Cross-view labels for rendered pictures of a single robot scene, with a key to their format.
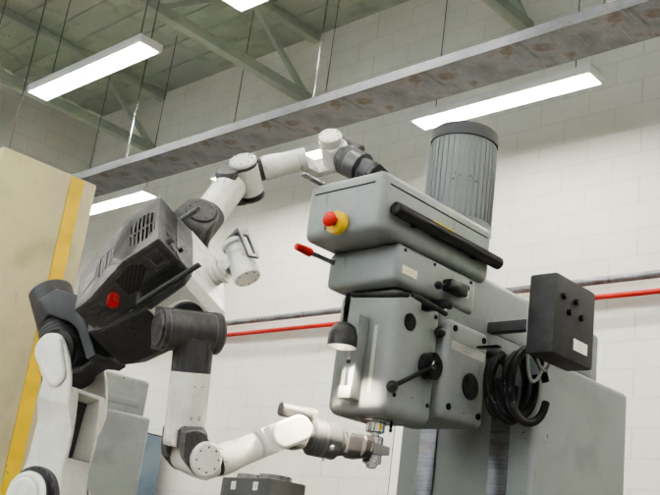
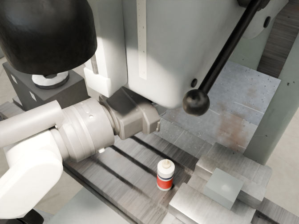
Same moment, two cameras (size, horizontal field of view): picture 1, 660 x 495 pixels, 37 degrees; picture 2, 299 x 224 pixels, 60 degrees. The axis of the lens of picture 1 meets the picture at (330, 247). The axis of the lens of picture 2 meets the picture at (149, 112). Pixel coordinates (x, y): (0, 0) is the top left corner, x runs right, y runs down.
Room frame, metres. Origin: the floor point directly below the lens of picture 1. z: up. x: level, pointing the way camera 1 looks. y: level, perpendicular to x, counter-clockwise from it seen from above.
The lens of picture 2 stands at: (2.13, -0.11, 1.57)
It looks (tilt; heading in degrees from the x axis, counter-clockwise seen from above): 46 degrees down; 352
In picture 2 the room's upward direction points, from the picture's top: straight up
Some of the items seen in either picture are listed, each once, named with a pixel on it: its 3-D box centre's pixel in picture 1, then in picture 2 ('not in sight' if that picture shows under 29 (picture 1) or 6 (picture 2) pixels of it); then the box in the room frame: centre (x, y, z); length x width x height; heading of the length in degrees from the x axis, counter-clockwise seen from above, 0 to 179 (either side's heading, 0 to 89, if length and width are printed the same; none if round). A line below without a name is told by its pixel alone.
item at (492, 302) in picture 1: (498, 335); not in sight; (2.83, -0.53, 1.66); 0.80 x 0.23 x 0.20; 135
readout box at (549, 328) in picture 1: (563, 322); not in sight; (2.45, -0.62, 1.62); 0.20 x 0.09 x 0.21; 135
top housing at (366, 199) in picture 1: (401, 235); not in sight; (2.49, -0.18, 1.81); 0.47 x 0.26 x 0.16; 135
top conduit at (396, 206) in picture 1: (448, 237); not in sight; (2.40, -0.30, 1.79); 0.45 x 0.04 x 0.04; 135
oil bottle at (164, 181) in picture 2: not in sight; (165, 172); (2.45, -0.20, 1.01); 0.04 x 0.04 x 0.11
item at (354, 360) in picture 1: (354, 357); (96, 8); (2.40, -0.09, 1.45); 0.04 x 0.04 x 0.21; 45
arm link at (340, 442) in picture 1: (341, 444); (111, 117); (2.44, -0.09, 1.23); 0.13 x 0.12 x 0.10; 26
